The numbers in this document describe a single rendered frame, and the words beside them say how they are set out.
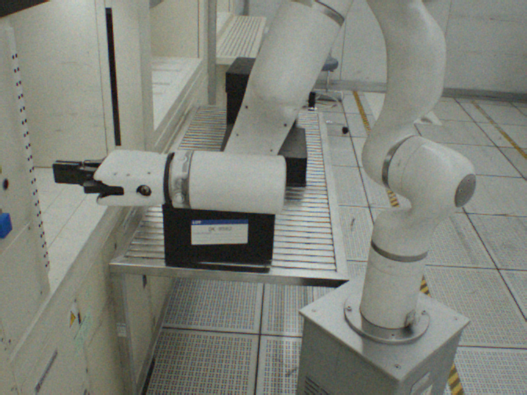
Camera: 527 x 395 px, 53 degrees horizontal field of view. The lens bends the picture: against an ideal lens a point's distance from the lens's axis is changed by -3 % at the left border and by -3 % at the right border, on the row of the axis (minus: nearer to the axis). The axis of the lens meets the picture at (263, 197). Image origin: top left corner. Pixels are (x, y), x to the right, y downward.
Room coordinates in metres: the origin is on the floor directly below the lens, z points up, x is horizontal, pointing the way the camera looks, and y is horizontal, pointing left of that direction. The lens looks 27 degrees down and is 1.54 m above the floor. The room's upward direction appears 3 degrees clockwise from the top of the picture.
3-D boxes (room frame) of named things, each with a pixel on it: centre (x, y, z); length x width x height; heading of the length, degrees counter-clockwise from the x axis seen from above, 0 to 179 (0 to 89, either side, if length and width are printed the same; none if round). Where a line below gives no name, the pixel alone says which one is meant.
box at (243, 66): (2.16, 0.01, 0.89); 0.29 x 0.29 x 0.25; 85
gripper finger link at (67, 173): (0.69, 0.27, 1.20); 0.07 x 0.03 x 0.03; 88
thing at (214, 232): (1.28, 0.12, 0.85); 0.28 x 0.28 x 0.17; 8
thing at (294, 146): (1.75, 0.00, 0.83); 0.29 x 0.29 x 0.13; 89
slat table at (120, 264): (1.75, 0.06, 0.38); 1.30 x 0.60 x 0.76; 178
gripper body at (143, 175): (0.70, 0.18, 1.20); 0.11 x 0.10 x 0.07; 88
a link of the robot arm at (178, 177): (0.70, 0.12, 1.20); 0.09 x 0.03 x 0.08; 178
